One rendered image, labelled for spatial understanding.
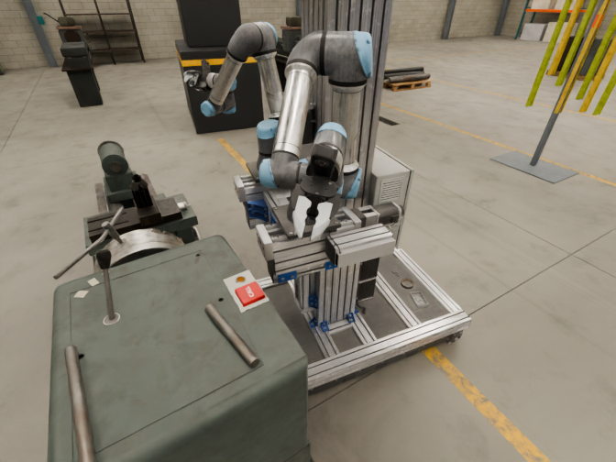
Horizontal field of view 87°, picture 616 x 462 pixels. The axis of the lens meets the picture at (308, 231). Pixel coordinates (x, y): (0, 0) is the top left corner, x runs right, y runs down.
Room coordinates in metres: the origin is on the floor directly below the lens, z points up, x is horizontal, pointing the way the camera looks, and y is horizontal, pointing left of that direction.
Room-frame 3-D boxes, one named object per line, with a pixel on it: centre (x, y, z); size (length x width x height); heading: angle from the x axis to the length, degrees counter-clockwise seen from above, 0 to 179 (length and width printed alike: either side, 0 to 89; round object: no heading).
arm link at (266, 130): (1.57, 0.19, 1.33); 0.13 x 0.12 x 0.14; 154
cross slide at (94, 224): (1.41, 0.90, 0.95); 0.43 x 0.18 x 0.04; 121
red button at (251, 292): (0.58, 0.15, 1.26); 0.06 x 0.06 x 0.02; 31
